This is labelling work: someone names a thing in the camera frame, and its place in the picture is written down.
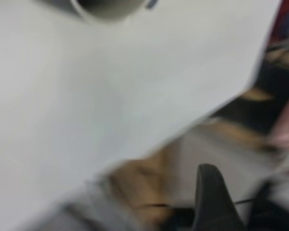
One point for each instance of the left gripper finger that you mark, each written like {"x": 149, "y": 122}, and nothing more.
{"x": 214, "y": 202}

